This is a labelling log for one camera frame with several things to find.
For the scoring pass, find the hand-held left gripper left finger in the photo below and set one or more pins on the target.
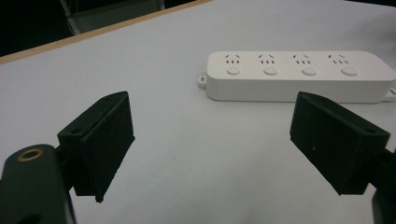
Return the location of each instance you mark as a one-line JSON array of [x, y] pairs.
[[99, 146]]

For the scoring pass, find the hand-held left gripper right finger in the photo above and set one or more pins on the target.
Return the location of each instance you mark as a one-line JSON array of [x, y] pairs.
[[336, 146]]

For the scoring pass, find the white power strip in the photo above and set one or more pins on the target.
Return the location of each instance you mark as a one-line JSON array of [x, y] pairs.
[[292, 77]]

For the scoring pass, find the grey metal chair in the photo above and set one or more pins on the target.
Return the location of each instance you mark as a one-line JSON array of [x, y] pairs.
[[109, 14]]

